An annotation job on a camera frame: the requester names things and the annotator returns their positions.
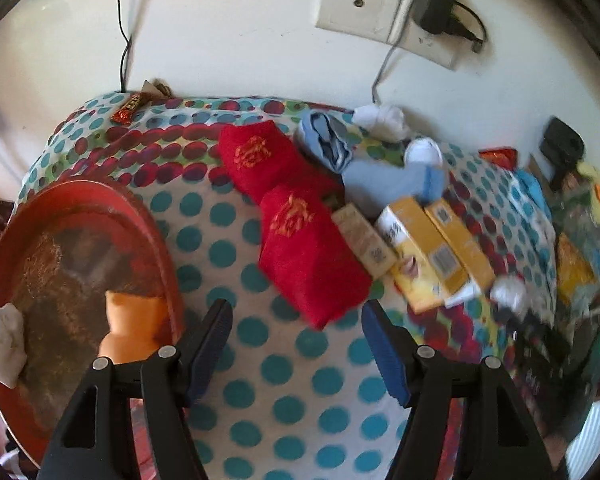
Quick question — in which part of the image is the thin black cable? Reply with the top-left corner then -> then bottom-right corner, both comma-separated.
113,0 -> 132,95

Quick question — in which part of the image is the black power adapter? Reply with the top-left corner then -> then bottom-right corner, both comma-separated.
411,0 -> 461,36

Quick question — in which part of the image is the red gold candy wrapper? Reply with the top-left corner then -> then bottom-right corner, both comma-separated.
111,92 -> 151,125

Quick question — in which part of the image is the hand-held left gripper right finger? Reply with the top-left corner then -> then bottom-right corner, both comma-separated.
361,300 -> 556,480

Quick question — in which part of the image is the round red tray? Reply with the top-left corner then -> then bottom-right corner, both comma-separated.
0,178 -> 186,466

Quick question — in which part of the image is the red snack packet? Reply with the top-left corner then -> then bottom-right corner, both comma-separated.
480,147 -> 519,169

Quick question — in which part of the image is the brown paper scrap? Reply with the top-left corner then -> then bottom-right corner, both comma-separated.
141,79 -> 173,99

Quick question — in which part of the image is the white wall socket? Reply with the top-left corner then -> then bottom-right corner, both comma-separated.
390,0 -> 463,70

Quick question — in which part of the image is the white wad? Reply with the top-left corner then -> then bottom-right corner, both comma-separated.
490,275 -> 529,319

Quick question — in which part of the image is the clear plastic bag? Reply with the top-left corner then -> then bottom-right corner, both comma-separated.
550,160 -> 600,281

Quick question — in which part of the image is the slim yellow box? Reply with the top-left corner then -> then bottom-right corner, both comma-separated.
424,200 -> 497,308

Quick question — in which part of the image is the light blue sock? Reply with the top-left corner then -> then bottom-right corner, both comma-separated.
341,137 -> 446,206

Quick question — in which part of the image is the yellow snack bag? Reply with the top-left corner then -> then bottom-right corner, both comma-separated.
555,232 -> 599,307

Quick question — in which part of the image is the small beige box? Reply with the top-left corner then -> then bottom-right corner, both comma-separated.
331,203 -> 398,281

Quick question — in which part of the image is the white crumpled cloth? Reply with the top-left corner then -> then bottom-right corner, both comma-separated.
0,305 -> 28,389

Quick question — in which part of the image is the red embroidered sock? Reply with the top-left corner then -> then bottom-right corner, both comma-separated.
257,183 -> 373,331
216,121 -> 341,206

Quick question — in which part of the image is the polka dot blanket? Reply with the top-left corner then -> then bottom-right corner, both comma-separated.
15,91 -> 561,480

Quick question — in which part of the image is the yellow and white box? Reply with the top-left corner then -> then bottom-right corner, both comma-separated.
375,196 -> 468,315

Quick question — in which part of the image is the white sock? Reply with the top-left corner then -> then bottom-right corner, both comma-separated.
352,104 -> 408,142

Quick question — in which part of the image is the blue striped rolled sock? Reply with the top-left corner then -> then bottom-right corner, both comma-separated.
294,111 -> 356,173

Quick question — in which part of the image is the brown cardboard piece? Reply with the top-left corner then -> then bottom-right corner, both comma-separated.
527,154 -> 556,187

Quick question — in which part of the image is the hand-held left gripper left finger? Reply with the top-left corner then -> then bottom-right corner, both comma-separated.
36,298 -> 233,480

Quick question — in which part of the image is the black plug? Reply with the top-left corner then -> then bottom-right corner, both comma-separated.
447,4 -> 487,54

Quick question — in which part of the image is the white blank wall plate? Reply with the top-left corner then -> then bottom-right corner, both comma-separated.
316,0 -> 412,43

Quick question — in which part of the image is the black desk clamp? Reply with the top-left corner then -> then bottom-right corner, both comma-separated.
540,117 -> 586,186

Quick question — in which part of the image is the grey cable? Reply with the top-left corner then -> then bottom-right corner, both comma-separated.
371,44 -> 401,107

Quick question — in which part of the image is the white ribbed panel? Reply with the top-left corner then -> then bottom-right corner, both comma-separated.
565,400 -> 600,480

